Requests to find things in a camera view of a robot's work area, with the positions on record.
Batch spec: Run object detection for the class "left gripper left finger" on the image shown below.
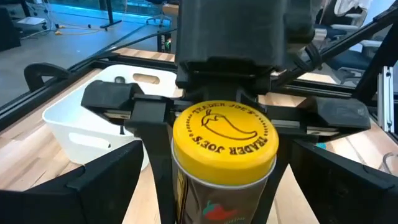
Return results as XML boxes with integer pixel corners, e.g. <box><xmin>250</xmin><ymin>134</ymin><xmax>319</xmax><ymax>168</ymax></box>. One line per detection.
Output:
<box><xmin>67</xmin><ymin>139</ymin><xmax>144</xmax><ymax>224</ymax></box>

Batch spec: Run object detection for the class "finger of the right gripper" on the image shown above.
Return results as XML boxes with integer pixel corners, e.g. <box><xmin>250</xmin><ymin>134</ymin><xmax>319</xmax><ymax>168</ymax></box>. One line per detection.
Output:
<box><xmin>124</xmin><ymin>98</ymin><xmax>177</xmax><ymax>224</ymax></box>
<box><xmin>251</xmin><ymin>136</ymin><xmax>292</xmax><ymax>224</ymax></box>

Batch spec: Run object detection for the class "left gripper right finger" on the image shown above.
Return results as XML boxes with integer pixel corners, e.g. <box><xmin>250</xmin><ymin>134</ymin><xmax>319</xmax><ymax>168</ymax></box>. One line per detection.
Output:
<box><xmin>290</xmin><ymin>139</ymin><xmax>398</xmax><ymax>224</ymax></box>

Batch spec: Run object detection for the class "yellow-lidded jar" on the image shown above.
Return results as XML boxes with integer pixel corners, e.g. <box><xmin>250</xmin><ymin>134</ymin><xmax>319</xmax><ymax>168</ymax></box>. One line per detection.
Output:
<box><xmin>170</xmin><ymin>100</ymin><xmax>280</xmax><ymax>224</ymax></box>

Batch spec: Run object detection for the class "white plastic tray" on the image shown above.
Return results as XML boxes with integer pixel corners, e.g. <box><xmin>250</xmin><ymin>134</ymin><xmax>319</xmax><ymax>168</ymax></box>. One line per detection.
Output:
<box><xmin>42</xmin><ymin>64</ymin><xmax>183</xmax><ymax>170</ymax></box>

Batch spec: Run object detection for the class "computer tower with coloured lights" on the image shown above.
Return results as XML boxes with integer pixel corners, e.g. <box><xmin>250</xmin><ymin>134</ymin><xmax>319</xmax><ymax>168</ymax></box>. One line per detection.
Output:
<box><xmin>157</xmin><ymin>30</ymin><xmax>177</xmax><ymax>54</ymax></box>

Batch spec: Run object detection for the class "silver aluminium profile piece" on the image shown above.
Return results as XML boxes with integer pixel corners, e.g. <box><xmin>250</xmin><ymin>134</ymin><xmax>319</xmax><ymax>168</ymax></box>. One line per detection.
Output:
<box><xmin>377</xmin><ymin>65</ymin><xmax>395</xmax><ymax>133</ymax></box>

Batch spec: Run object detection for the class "grey office chair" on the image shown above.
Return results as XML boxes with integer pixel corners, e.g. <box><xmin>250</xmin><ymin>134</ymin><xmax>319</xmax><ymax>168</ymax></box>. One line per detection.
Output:
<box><xmin>325</xmin><ymin>39</ymin><xmax>398</xmax><ymax>85</ymax></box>
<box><xmin>313</xmin><ymin>9</ymin><xmax>369</xmax><ymax>41</ymax></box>

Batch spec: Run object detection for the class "black desk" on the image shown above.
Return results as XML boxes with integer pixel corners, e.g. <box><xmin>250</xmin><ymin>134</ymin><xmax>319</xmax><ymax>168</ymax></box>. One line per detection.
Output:
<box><xmin>99</xmin><ymin>0</ymin><xmax>123</xmax><ymax>30</ymax></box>

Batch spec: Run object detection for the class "white cloth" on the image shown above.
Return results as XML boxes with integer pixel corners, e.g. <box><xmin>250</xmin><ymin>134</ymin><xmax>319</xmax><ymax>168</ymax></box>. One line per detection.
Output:
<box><xmin>334</xmin><ymin>0</ymin><xmax>373</xmax><ymax>18</ymax></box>

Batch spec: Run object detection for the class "yellow floor cable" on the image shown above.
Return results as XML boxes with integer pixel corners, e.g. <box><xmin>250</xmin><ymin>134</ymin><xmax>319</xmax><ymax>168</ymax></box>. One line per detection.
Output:
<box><xmin>54</xmin><ymin>24</ymin><xmax>98</xmax><ymax>37</ymax></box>

